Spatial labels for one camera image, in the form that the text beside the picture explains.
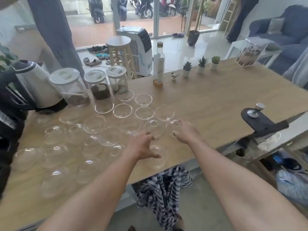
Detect person's right forearm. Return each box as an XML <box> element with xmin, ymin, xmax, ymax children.
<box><xmin>190</xmin><ymin>136</ymin><xmax>308</xmax><ymax>231</ymax></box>

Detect tall glass oil bottle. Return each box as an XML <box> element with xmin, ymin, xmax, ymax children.
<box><xmin>153</xmin><ymin>41</ymin><xmax>165</xmax><ymax>89</ymax></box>

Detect white portable air cooler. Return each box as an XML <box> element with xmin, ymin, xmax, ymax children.
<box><xmin>116</xmin><ymin>26</ymin><xmax>153</xmax><ymax>77</ymax></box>

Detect large leafy potted plant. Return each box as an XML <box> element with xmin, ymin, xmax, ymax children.
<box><xmin>0</xmin><ymin>33</ymin><xmax>22</xmax><ymax>70</ymax></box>

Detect clear jar of dark grounds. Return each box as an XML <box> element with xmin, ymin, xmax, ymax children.
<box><xmin>84</xmin><ymin>70</ymin><xmax>112</xmax><ymax>101</ymax></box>

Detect person's left hand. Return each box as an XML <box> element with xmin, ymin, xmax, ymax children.
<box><xmin>121</xmin><ymin>131</ymin><xmax>162</xmax><ymax>164</ymax></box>

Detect light green succulent white pot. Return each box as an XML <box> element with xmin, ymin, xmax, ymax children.
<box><xmin>210</xmin><ymin>56</ymin><xmax>221</xmax><ymax>71</ymax></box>

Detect round wooden stool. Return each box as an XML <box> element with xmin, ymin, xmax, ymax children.
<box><xmin>106</xmin><ymin>36</ymin><xmax>132</xmax><ymax>80</ymax></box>

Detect group of clear plastic lids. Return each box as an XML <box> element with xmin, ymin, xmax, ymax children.
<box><xmin>13</xmin><ymin>90</ymin><xmax>183</xmax><ymax>199</ymax></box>

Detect spiky succulent in white pot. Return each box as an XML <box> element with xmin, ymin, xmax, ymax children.
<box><xmin>197</xmin><ymin>56</ymin><xmax>209</xmax><ymax>74</ymax></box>

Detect person's left forearm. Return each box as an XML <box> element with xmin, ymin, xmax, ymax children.
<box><xmin>36</xmin><ymin>151</ymin><xmax>142</xmax><ymax>231</ymax></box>

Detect rosette succulent in white pot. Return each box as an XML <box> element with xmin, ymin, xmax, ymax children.
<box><xmin>182</xmin><ymin>61</ymin><xmax>193</xmax><ymax>79</ymax></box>

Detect row of shoes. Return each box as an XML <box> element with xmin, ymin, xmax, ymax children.
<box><xmin>83</xmin><ymin>45</ymin><xmax>111</xmax><ymax>68</ymax></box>

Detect white side table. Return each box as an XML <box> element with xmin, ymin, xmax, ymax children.
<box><xmin>225</xmin><ymin>40</ymin><xmax>282</xmax><ymax>68</ymax></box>

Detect steel electric kettle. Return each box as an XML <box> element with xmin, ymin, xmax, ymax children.
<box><xmin>0</xmin><ymin>60</ymin><xmax>69</xmax><ymax>115</ymax></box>

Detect clear acrylic box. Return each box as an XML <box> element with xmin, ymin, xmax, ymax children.
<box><xmin>235</xmin><ymin>38</ymin><xmax>269</xmax><ymax>68</ymax></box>

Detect wooden ladder shelf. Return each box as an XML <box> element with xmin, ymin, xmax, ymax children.
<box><xmin>218</xmin><ymin>1</ymin><xmax>237</xmax><ymax>31</ymax></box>

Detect clear jar with white lid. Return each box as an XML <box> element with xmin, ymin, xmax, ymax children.
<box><xmin>106</xmin><ymin>65</ymin><xmax>128</xmax><ymax>95</ymax></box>

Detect person's right hand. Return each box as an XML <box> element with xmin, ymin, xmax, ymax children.
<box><xmin>173</xmin><ymin>119</ymin><xmax>201</xmax><ymax>145</ymax></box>

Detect blue plastic bag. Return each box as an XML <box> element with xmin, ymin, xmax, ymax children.
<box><xmin>274</xmin><ymin>151</ymin><xmax>308</xmax><ymax>205</ymax></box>

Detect blue sofa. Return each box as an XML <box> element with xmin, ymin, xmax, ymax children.
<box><xmin>248</xmin><ymin>4</ymin><xmax>308</xmax><ymax>75</ymax></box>

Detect large clear jar white lid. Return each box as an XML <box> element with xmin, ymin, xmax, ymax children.
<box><xmin>50</xmin><ymin>67</ymin><xmax>91</xmax><ymax>107</ymax></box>

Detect black table clamp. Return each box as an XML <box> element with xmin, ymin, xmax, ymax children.
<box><xmin>241</xmin><ymin>103</ymin><xmax>289</xmax><ymax>137</ymax></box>

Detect checkered trousers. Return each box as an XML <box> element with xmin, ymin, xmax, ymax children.
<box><xmin>136</xmin><ymin>166</ymin><xmax>193</xmax><ymax>224</ymax></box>

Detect row of parked motorbikes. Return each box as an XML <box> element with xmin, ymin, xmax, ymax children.
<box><xmin>88</xmin><ymin>0</ymin><xmax>177</xmax><ymax>24</ymax></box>

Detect black cup lid organizer rack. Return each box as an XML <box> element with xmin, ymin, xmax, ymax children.
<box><xmin>0</xmin><ymin>103</ymin><xmax>28</xmax><ymax>200</ymax></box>

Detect grey pillow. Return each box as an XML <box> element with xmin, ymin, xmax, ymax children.
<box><xmin>266</xmin><ymin>17</ymin><xmax>285</xmax><ymax>35</ymax></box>

